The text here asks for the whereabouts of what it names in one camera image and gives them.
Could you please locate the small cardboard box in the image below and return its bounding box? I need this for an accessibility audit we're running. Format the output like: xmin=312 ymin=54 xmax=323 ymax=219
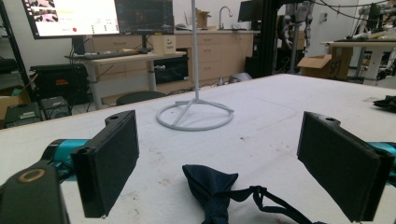
xmin=152 ymin=34 xmax=177 ymax=55

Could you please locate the grey bench power supply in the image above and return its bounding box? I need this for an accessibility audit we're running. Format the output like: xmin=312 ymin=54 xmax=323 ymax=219
xmin=3 ymin=102 xmax=43 ymax=129
xmin=40 ymin=95 xmax=69 ymax=120

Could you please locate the black round stool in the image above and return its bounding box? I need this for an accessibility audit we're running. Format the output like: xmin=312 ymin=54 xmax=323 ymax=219
xmin=115 ymin=91 xmax=167 ymax=106

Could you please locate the wooden cabinet row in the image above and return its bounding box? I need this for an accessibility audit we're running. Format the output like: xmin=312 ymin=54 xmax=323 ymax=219
xmin=92 ymin=30 xmax=261 ymax=94

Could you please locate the dark computer monitor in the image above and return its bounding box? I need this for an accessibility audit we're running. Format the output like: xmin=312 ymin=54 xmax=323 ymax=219
xmin=114 ymin=0 xmax=175 ymax=35

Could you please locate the large bright computer monitor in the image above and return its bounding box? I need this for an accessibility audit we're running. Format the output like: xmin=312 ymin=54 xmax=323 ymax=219
xmin=21 ymin=0 xmax=120 ymax=40

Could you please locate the metal sink faucet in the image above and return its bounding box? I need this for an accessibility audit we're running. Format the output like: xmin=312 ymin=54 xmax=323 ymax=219
xmin=218 ymin=6 xmax=233 ymax=31

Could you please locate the white foam board mat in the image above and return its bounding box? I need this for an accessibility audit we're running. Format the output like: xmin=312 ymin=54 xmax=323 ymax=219
xmin=0 ymin=73 xmax=396 ymax=224

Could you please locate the black keyboard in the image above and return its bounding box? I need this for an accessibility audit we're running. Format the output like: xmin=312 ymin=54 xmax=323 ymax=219
xmin=66 ymin=50 xmax=139 ymax=61

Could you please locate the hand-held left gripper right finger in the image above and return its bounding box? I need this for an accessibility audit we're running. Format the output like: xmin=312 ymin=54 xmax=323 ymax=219
xmin=296 ymin=110 xmax=396 ymax=223

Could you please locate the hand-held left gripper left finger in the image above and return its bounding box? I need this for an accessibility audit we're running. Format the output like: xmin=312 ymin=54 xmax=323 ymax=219
xmin=41 ymin=109 xmax=140 ymax=218

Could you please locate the open cardboard box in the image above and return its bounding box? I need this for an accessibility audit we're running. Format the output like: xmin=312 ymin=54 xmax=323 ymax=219
xmin=297 ymin=46 xmax=354 ymax=80

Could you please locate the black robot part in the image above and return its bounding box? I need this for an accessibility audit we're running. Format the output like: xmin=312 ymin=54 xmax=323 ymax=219
xmin=181 ymin=163 xmax=328 ymax=224

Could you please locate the white work table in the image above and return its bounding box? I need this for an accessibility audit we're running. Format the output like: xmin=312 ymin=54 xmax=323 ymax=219
xmin=321 ymin=38 xmax=396 ymax=87

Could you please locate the brown cardboard box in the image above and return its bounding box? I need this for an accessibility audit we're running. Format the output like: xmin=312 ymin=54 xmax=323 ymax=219
xmin=0 ymin=85 xmax=32 ymax=120

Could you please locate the white-legged wooden desk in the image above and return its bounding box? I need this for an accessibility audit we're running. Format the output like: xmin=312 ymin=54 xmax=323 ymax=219
xmin=64 ymin=50 xmax=187 ymax=110

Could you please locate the white wire display rack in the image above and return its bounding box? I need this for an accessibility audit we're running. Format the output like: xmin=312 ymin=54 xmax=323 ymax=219
xmin=155 ymin=0 xmax=235 ymax=133

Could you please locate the black metal frame post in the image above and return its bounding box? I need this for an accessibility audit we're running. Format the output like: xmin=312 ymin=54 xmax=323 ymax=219
xmin=255 ymin=0 xmax=283 ymax=78
xmin=0 ymin=0 xmax=35 ymax=101

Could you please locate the black equipment case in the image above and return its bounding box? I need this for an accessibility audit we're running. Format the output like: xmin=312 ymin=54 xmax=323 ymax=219
xmin=29 ymin=63 xmax=90 ymax=105

